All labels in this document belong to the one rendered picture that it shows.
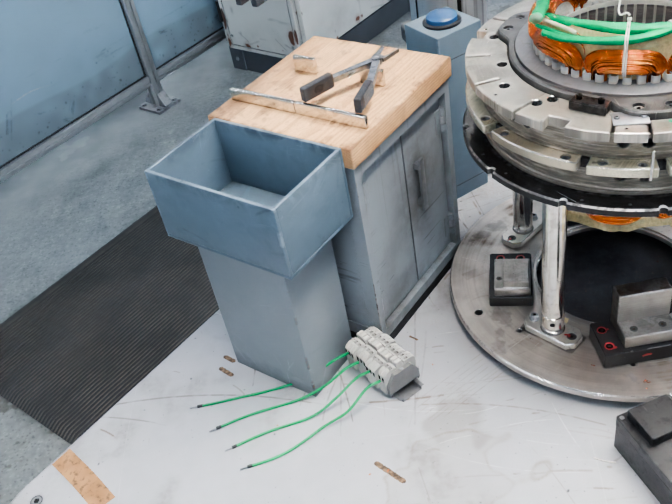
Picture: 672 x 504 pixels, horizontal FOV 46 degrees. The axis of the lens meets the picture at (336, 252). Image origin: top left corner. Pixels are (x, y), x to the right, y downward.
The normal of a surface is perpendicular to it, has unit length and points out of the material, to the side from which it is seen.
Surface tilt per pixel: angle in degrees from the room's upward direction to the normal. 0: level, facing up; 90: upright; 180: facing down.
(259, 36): 85
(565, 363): 0
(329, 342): 90
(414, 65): 0
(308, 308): 90
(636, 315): 90
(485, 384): 0
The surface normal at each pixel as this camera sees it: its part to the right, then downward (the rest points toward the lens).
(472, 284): -0.16, -0.76
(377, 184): 0.81, 0.26
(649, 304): 0.08, 0.62
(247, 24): -0.57, 0.56
